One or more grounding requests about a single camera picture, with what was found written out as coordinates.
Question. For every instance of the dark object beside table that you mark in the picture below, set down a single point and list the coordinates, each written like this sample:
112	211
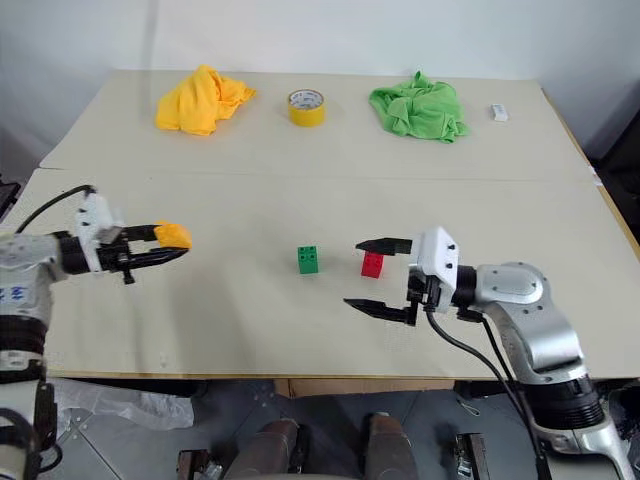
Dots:
7	197

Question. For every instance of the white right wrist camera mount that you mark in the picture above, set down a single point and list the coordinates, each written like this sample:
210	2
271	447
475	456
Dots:
436	255

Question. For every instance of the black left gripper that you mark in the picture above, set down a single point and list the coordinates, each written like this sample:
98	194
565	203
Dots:
114	257

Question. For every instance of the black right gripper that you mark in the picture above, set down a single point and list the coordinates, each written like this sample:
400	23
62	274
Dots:
432	295

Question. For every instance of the red toy brick cube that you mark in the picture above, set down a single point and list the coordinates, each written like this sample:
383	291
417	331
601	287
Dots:
372	265

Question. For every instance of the orange toy brick cube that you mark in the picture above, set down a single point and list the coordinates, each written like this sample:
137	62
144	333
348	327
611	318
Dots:
173	235

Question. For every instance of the dark furniture beside table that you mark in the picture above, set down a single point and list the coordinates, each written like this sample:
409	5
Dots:
617	155

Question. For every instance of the crumpled green cloth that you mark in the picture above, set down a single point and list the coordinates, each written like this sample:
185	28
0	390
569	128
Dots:
420	110

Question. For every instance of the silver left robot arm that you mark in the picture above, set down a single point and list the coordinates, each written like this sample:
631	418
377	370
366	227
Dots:
25	260

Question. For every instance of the crumpled yellow cloth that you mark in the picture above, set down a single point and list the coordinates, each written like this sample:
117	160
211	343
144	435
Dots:
200	102

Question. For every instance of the yellow tape roll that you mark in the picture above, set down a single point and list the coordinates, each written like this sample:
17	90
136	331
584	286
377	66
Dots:
306	107

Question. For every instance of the clear plastic sheet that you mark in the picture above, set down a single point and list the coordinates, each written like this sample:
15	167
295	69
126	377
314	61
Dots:
125	402

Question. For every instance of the dark rounded brown shape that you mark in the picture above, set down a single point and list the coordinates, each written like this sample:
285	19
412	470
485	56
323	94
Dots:
267	450
389	445

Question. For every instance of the green toy brick cube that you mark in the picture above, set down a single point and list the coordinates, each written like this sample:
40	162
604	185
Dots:
308	261

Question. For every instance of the black metal clamp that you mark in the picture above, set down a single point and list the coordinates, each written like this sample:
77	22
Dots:
197	465
470	455

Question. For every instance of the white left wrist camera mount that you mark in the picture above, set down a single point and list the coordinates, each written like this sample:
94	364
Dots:
92	220

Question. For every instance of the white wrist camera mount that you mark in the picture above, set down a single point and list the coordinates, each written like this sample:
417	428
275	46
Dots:
436	255
92	220

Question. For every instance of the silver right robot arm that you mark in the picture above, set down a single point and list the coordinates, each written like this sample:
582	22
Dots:
540	325

